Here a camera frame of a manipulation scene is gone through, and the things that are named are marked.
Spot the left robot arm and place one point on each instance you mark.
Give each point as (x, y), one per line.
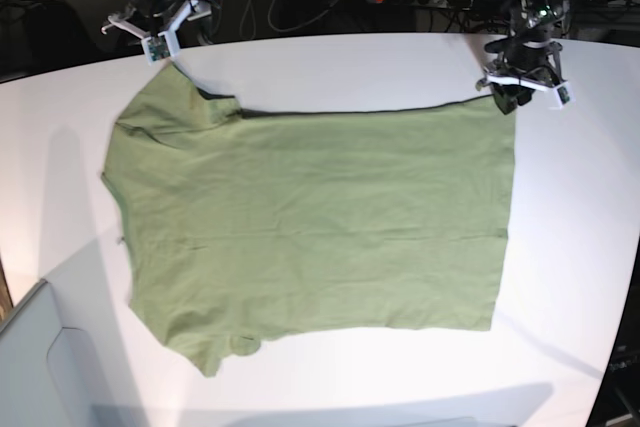
(535, 14)

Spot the green T-shirt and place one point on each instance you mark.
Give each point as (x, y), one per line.
(244, 227)

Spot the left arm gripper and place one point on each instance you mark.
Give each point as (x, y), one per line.
(523, 64)

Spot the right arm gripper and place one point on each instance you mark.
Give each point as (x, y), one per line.
(155, 24)

